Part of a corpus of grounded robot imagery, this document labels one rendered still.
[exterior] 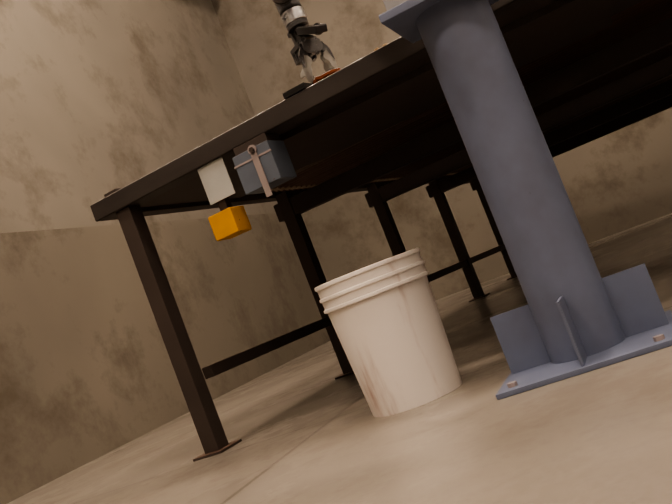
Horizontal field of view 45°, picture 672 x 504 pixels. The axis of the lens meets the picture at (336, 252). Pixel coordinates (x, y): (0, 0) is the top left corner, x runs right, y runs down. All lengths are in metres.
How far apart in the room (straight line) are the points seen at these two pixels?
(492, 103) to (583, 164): 5.54
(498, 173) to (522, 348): 0.41
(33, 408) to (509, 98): 3.17
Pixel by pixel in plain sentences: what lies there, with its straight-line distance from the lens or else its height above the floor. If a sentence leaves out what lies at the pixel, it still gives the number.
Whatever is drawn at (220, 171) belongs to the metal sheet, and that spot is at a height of 0.82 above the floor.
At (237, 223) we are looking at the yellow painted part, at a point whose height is 0.64.
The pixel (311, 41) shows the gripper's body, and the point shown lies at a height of 1.11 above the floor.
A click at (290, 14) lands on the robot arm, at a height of 1.21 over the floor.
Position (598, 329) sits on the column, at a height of 0.06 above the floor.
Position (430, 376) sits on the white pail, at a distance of 2.05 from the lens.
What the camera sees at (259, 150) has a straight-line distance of 2.40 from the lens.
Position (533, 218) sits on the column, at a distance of 1.80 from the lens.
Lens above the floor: 0.31
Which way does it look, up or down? 3 degrees up
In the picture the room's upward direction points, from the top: 21 degrees counter-clockwise
